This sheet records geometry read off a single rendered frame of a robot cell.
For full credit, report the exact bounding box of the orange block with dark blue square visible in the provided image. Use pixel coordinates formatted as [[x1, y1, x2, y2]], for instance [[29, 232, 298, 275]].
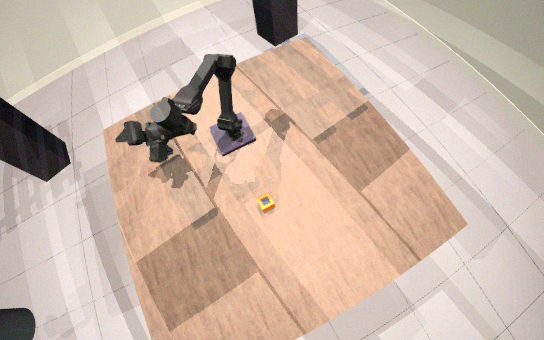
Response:
[[257, 193, 275, 213]]

